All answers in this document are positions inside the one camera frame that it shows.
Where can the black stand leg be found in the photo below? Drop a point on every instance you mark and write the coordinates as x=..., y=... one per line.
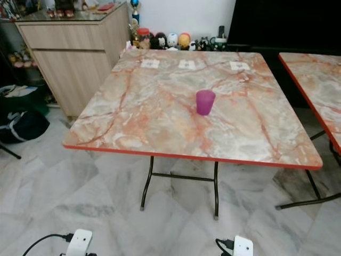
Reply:
x=10, y=152

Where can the orange yellow round doll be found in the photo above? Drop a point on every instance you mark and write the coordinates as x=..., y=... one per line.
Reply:
x=184, y=40

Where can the purple plastic cup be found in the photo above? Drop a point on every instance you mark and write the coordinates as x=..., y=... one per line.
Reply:
x=205, y=102

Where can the green mug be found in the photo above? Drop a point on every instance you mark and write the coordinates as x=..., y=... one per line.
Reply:
x=219, y=44

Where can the blue trophy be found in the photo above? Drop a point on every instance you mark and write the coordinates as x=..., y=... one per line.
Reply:
x=135, y=6

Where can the black and white plush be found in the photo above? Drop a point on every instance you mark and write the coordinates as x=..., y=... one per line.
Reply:
x=160, y=41

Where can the white paper marker tag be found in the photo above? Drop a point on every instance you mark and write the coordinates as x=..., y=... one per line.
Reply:
x=149, y=63
x=239, y=66
x=187, y=64

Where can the white round doll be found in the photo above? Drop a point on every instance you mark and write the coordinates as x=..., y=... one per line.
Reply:
x=172, y=40

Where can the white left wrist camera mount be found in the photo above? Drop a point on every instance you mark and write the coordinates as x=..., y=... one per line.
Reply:
x=80, y=241

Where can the small panda figurine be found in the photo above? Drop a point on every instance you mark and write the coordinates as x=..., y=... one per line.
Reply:
x=193, y=46

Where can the jar with red lid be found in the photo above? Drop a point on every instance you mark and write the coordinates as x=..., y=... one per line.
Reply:
x=143, y=38

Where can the small gold trophy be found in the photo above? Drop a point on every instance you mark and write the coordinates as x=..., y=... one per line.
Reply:
x=133, y=29

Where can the black bag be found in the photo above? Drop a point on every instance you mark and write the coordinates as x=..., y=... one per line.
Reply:
x=24, y=126

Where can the flat red case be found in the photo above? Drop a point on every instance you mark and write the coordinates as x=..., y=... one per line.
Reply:
x=105, y=7

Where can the light wooden cabinet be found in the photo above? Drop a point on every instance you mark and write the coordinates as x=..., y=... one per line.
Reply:
x=74, y=64

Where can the black remote control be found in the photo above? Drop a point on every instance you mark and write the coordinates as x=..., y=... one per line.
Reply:
x=221, y=31

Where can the black television screen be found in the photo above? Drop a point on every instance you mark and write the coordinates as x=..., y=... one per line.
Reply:
x=287, y=21

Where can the black metal table leg frame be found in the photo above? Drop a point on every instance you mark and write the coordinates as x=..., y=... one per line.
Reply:
x=184, y=177
x=314, y=185

